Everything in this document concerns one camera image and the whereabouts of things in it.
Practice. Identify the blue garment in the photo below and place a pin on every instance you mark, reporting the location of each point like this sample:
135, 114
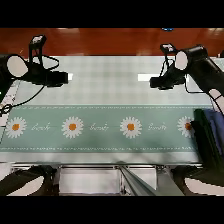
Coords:
216, 128

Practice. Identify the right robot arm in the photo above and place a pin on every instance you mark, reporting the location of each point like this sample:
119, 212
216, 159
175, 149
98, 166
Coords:
206, 70

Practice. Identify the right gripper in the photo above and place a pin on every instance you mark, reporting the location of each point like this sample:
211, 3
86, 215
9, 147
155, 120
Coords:
166, 81

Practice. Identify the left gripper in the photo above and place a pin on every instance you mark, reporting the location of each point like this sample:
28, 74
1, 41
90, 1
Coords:
55, 79

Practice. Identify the dark green garment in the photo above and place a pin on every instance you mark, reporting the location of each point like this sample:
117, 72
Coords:
200, 133

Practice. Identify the silver frame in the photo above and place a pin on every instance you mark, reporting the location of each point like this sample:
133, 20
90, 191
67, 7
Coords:
136, 185

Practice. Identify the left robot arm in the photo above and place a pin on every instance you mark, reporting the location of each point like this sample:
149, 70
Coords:
5, 68

